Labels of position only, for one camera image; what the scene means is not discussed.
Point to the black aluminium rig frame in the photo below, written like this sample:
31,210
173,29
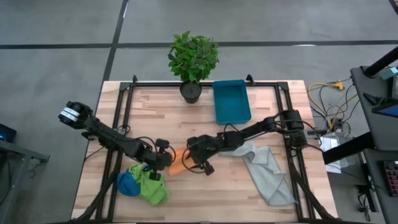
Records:
155,84

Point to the white paper sheet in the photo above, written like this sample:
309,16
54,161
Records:
331,144

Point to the black pole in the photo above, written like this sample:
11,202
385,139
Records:
382,62

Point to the blue microfiber towel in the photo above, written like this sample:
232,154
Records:
127,185

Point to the black device with blue light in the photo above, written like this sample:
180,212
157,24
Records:
7,132

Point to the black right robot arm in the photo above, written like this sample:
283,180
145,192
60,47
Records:
267,126

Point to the grey metal shelf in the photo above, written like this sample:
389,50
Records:
18,152

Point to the small teal box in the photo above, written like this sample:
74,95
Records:
392,73

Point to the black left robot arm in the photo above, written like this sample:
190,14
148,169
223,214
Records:
105,138

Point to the orange microfiber towel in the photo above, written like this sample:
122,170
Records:
177,168

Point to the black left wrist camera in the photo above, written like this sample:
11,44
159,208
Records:
162,143

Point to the green potted plant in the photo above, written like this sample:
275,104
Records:
192,59

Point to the green microfiber towel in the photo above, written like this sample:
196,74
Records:
152,193

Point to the tablet with blue screen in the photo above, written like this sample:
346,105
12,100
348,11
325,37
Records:
390,111

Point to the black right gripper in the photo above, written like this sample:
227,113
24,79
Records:
202,149

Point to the black desk crossbar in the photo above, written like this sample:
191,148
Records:
345,151

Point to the dark grey desk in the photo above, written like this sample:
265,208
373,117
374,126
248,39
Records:
376,186

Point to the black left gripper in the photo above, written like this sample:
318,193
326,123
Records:
157,160

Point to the teal plastic bin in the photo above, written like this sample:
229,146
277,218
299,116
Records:
231,102

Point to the black desk stand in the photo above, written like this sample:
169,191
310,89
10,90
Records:
371,99

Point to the grey microfiber towel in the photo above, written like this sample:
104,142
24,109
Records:
267,174

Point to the black keyboard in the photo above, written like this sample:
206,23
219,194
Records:
392,179

